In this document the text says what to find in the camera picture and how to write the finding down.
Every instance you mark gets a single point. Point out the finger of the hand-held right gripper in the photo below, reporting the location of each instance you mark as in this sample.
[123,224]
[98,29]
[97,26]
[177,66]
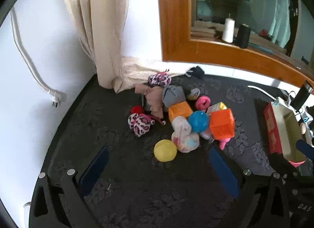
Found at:
[305,148]

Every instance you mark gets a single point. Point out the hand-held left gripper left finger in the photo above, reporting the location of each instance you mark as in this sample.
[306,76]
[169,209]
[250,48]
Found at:
[94,169]

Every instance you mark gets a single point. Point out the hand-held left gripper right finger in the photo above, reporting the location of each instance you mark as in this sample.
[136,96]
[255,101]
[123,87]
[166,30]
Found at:
[224,171]

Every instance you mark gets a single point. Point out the red cardboard box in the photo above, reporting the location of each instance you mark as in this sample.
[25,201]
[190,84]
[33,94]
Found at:
[272,130]

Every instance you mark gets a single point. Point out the bright orange foam cube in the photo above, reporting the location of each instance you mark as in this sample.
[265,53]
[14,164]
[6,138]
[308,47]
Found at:
[222,125]

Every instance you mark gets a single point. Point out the blue ball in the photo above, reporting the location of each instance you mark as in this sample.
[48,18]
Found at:
[198,121]

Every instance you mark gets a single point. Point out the pale yellow soft toy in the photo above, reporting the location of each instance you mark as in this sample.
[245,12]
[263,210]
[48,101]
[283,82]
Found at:
[215,108]

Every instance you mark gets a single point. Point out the pink sock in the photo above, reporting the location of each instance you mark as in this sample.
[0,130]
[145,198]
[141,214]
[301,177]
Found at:
[202,103]

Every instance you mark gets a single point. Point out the red pompom ball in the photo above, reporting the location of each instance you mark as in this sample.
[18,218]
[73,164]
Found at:
[137,109]

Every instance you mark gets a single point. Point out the light orange foam cube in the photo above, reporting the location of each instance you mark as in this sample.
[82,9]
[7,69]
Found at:
[180,111]

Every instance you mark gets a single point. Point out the grey cloth bundle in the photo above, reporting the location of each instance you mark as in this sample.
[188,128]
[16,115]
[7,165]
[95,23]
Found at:
[173,95]

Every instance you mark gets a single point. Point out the beige cloth bundle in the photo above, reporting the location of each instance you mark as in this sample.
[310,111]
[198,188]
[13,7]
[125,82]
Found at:
[154,98]

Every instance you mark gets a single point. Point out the blue and white packet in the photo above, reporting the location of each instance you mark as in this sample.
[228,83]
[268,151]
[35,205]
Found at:
[306,118]

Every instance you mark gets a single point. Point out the black cylinder bottle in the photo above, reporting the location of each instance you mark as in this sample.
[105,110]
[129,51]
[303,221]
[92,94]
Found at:
[302,95]

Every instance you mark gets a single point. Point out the grey and yellow sock ball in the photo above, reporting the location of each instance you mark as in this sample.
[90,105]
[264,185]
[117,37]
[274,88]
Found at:
[193,93]

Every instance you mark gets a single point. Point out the navy sock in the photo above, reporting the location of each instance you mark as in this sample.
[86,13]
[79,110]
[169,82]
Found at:
[197,72]

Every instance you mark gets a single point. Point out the black thread spool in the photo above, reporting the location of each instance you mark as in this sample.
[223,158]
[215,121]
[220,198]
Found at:
[243,35]

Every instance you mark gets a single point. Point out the white thread spool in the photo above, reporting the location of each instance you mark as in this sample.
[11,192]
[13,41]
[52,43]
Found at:
[228,30]

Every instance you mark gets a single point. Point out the cream curtain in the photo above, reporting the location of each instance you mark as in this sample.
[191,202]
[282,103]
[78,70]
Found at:
[98,22]

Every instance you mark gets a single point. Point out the wooden window frame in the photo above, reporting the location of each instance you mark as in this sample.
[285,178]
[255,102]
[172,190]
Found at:
[176,22]

